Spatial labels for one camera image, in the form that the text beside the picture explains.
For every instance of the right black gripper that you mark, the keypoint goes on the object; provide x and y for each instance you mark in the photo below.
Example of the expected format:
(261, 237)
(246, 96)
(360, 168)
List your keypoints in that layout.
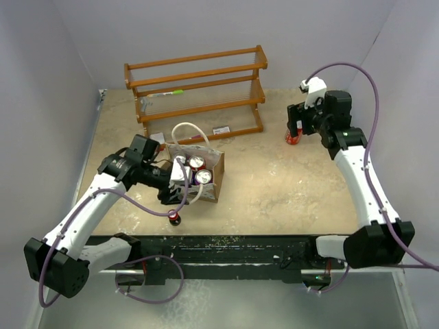
(298, 112)

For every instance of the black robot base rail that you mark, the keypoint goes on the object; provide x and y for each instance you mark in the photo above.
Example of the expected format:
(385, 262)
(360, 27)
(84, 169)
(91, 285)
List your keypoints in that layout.
(287, 258)

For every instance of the pink-capped marker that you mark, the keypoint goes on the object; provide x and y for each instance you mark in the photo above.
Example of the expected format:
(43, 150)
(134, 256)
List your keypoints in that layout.
(195, 137)

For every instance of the orange wooden rack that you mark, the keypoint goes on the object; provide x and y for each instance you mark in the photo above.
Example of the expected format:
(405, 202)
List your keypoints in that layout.
(220, 82)

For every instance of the small red-capped dark bottle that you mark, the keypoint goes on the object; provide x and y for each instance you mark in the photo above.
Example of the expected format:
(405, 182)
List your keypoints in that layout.
(174, 219)

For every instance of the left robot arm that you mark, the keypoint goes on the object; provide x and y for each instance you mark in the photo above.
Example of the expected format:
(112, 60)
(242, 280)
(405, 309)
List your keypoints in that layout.
(61, 260)

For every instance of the red cola can front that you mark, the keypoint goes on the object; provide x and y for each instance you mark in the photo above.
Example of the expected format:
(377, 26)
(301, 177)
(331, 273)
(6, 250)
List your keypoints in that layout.
(197, 163)

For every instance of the red cola can back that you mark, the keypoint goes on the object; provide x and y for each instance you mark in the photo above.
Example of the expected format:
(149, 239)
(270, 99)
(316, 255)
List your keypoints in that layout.
(293, 140)

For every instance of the purple can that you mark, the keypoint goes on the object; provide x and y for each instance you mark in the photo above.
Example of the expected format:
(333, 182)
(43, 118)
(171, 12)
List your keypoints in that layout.
(204, 176)
(180, 159)

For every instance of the red cola can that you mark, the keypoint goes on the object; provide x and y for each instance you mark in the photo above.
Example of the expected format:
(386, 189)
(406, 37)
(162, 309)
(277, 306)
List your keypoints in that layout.
(197, 163)
(293, 140)

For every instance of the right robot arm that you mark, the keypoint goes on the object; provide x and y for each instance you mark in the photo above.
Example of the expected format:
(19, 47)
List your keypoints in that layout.
(373, 244)

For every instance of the white box under rack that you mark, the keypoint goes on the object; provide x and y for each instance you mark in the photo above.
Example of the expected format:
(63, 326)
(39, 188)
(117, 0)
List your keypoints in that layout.
(159, 137)

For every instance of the canvas tote bag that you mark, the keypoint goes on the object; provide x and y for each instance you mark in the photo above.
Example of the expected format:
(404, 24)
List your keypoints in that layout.
(214, 162)

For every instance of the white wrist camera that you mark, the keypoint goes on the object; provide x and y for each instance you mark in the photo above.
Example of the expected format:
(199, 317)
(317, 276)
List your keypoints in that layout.
(315, 88)
(177, 174)

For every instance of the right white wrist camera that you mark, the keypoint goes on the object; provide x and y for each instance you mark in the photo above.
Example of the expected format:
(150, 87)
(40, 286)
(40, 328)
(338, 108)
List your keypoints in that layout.
(315, 88)

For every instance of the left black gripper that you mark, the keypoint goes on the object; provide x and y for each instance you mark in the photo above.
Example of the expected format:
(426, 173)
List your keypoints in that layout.
(169, 198)

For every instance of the green-capped marker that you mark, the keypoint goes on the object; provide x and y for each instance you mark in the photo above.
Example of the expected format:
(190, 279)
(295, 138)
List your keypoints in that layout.
(168, 93)

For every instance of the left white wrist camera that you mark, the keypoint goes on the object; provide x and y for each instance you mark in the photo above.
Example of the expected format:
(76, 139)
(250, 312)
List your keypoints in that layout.
(177, 174)

